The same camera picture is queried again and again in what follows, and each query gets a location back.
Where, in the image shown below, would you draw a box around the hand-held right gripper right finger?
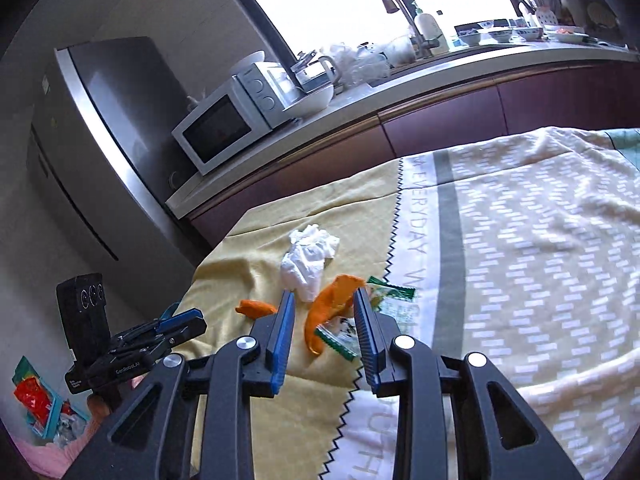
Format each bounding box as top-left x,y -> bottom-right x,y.
352,287 -> 583,480

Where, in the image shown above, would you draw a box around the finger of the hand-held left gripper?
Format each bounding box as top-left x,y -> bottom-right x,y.
114,302 -> 184,343
122,310 -> 208,357

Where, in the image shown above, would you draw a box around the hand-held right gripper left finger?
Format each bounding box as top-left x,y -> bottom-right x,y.
65,290 -> 297,480

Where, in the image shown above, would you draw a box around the small green torn packet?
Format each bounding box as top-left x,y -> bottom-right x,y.
314,324 -> 360,361

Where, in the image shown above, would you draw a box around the small orange peel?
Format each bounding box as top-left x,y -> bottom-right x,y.
236,300 -> 279,319

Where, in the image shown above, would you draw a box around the large orange peel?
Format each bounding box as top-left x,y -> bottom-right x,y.
305,275 -> 368,357

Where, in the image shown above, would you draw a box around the green clear snack packet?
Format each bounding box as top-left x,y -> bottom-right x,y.
364,276 -> 417,321

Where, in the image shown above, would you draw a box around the white tissue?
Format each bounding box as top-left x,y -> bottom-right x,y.
280,225 -> 341,303

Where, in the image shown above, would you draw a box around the teal waste bin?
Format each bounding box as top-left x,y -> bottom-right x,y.
12,356 -> 92,448

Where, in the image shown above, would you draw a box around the person's left hand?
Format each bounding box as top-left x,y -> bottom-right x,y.
86,393 -> 117,420

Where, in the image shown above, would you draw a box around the red snack packet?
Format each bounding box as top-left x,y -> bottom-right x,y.
14,377 -> 53,416

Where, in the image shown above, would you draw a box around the yellow patterned tablecloth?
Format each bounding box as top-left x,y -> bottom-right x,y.
177,126 -> 640,480

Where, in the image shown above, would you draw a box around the grey steel refrigerator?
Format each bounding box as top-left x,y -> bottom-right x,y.
27,36 -> 211,263

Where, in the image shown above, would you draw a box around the white microwave oven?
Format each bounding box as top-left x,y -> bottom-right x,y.
171,61 -> 303,177

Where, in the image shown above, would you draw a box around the brown base cabinets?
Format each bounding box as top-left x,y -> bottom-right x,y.
187,62 -> 640,261

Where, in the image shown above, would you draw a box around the wide white bowl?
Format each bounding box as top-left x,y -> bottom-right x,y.
284,83 -> 335,116

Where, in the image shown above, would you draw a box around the white kitchen countertop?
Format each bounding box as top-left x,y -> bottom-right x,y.
165,40 -> 640,221

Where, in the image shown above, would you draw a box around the white bowl on microwave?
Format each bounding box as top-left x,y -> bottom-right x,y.
231,50 -> 266,73

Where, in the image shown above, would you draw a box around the glass kettle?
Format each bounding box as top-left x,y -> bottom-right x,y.
295,50 -> 341,93

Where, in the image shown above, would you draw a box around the pile of clear plastic bags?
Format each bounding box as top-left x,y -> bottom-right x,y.
327,42 -> 391,88

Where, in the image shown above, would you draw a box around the clear plastic containers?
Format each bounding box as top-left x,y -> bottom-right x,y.
380,35 -> 416,66

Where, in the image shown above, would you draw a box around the white soap pump bottle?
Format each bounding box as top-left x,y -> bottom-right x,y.
410,2 -> 451,53

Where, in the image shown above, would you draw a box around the steel kitchen faucet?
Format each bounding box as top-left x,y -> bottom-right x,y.
372,0 -> 441,58

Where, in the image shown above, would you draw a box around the clear bottle dark cap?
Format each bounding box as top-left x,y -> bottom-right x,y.
436,8 -> 457,41

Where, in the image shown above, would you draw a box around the dark framed window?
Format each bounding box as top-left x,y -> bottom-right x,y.
207,0 -> 531,66

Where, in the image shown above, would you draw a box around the white plate with food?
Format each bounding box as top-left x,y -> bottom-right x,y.
545,27 -> 588,45

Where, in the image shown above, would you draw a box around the utensil holder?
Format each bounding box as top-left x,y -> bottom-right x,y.
517,0 -> 557,27

